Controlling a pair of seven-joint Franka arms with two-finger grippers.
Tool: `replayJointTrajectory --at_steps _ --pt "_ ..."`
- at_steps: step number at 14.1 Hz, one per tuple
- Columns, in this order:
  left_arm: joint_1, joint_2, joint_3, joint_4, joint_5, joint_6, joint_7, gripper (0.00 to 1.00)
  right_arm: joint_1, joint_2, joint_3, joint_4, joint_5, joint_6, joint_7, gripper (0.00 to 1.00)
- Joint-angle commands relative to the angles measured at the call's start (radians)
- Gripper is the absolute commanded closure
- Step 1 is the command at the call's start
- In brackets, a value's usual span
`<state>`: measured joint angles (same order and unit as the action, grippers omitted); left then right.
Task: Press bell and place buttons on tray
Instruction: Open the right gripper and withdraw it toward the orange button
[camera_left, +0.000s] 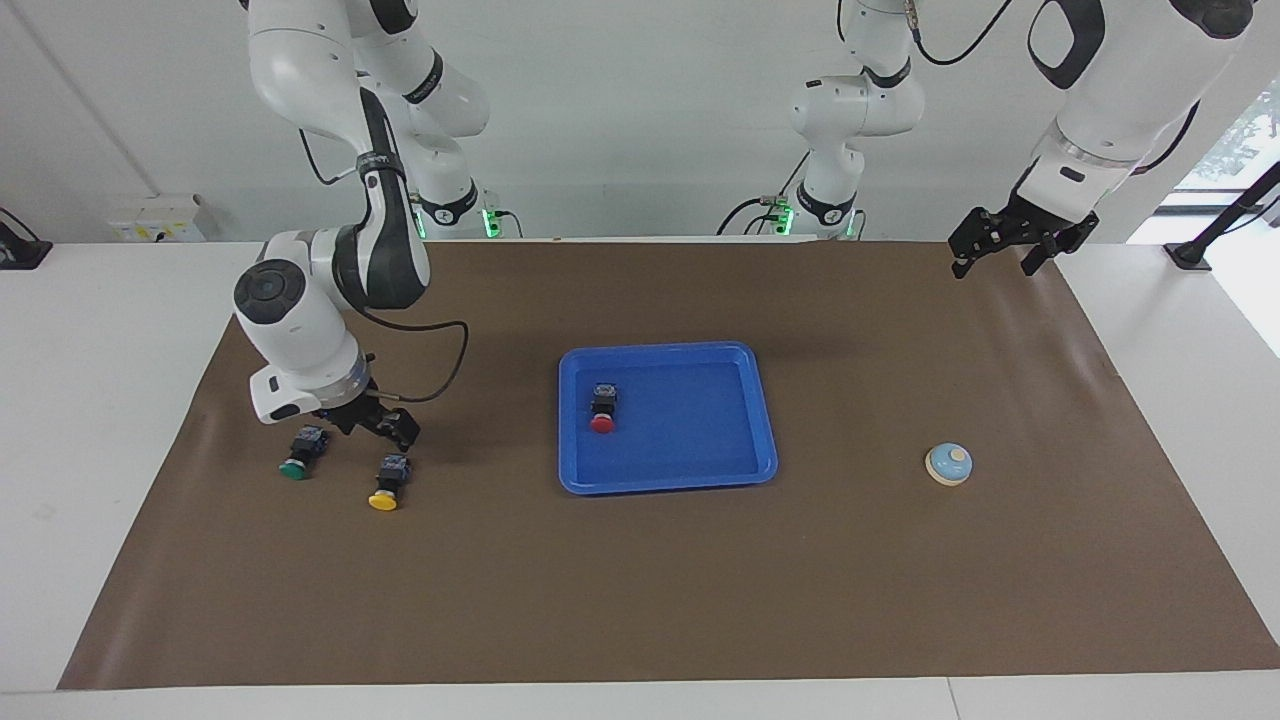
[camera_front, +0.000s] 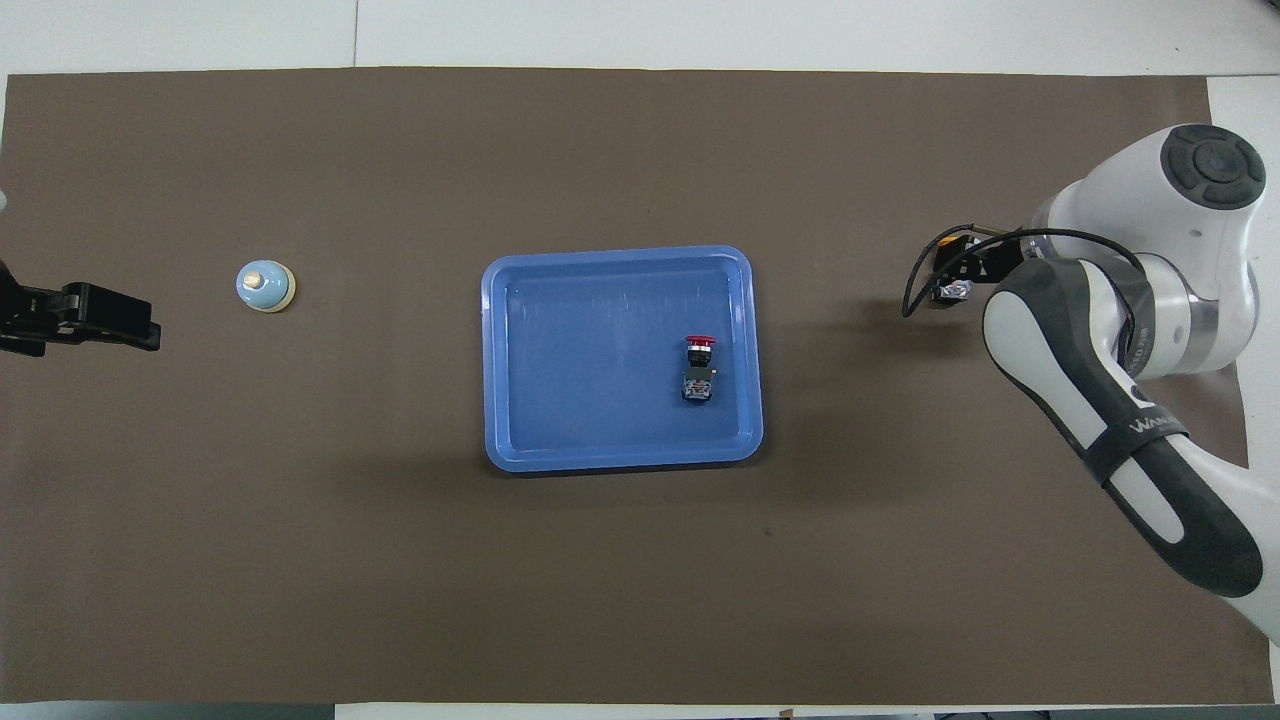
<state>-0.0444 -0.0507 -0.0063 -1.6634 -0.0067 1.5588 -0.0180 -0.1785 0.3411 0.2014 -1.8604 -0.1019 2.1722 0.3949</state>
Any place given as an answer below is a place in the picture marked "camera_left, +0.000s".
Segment yellow mushroom push button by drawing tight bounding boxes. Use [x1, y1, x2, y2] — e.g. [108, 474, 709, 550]
[367, 453, 413, 513]

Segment brown table mat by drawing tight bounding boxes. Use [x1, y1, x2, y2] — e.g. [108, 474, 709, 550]
[57, 238, 1280, 691]

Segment black camera stand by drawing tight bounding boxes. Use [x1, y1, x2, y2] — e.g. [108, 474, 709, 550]
[0, 207, 53, 270]
[1163, 160, 1280, 272]

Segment light blue bell knob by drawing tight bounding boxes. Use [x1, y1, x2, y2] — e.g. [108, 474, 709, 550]
[924, 441, 975, 488]

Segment white wall socket box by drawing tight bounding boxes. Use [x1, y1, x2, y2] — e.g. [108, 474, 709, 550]
[108, 193, 208, 244]

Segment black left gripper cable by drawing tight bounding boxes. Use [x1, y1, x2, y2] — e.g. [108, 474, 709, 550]
[905, 0, 1201, 176]

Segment green mushroom push button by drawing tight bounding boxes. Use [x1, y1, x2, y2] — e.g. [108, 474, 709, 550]
[278, 425, 331, 482]

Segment bright window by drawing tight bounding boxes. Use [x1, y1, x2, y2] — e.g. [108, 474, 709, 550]
[1172, 78, 1280, 216]

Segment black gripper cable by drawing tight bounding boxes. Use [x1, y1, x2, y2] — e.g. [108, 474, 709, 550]
[905, 0, 1201, 176]
[298, 128, 471, 406]

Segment blue plastic tray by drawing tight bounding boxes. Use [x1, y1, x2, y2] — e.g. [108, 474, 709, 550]
[557, 341, 780, 497]

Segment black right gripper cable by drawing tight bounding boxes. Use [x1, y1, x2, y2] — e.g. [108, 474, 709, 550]
[298, 128, 471, 406]

